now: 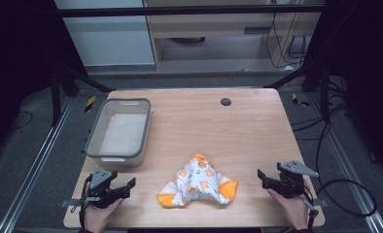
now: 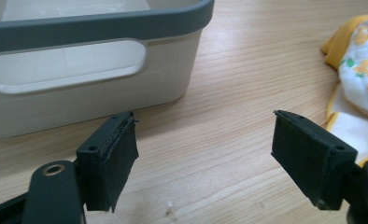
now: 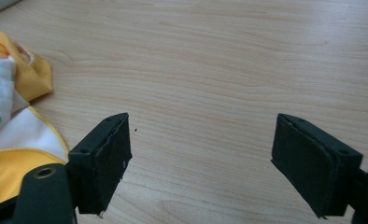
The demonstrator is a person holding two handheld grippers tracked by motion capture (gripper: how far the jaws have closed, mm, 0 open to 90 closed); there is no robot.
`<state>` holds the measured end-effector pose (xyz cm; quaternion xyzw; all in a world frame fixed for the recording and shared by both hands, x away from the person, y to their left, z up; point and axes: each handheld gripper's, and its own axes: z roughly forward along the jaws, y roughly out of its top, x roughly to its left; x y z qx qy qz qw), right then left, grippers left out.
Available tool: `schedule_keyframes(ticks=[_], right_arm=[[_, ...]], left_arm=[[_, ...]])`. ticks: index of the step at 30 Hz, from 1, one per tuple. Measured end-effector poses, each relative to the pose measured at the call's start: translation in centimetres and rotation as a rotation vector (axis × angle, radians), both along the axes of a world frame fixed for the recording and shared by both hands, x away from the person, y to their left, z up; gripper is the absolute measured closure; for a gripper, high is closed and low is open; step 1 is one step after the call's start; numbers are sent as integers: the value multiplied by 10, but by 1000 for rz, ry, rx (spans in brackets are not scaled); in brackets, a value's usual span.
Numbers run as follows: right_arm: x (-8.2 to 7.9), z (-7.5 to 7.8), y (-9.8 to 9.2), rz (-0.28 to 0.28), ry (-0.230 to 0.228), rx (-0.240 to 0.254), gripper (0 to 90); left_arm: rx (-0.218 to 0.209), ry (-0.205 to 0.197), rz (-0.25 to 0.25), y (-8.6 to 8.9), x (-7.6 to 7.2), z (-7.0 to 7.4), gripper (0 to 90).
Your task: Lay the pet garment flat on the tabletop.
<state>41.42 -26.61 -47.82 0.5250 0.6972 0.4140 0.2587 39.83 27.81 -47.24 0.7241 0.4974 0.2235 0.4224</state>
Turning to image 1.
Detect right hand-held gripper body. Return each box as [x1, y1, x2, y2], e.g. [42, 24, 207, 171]
[262, 159, 320, 199]

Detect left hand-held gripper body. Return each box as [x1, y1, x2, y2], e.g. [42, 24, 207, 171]
[86, 166, 131, 209]

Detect white basin with grey rim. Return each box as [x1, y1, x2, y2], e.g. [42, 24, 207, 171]
[84, 97, 152, 168]

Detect white orange floral baby garment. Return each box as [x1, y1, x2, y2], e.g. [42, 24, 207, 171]
[156, 153, 239, 209]

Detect person's left hand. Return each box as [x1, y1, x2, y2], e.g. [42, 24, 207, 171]
[83, 183, 125, 233]

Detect person's right hand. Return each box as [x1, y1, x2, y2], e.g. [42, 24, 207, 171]
[266, 183, 311, 231]

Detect black yellow striped tape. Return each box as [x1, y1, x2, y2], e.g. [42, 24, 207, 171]
[84, 95, 97, 114]
[291, 92, 310, 108]

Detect black metal stand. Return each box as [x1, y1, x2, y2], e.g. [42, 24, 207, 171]
[265, 54, 331, 124]
[50, 61, 116, 128]

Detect white cabinet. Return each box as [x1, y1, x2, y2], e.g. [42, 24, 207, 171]
[53, 0, 157, 68]

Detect light wooden shelf unit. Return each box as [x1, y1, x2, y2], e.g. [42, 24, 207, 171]
[143, 0, 326, 71]

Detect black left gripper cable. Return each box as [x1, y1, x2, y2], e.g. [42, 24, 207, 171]
[70, 176, 94, 231]

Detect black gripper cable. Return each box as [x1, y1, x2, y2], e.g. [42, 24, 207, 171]
[301, 190, 320, 230]
[70, 176, 94, 231]

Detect grey metal table bracket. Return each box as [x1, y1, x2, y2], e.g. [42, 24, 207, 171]
[59, 198, 85, 209]
[311, 198, 330, 209]

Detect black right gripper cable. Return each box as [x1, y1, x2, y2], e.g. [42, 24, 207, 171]
[301, 190, 320, 230]

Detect black looped floor cable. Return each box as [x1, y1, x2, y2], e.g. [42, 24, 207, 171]
[292, 96, 378, 218]

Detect aluminium floor rail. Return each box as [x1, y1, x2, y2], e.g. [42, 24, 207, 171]
[305, 93, 383, 233]
[0, 96, 75, 233]

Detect black hanging cables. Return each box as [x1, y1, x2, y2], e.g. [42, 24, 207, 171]
[264, 0, 308, 70]

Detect black horizontal frame bar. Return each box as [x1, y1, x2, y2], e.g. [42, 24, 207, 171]
[56, 4, 326, 18]

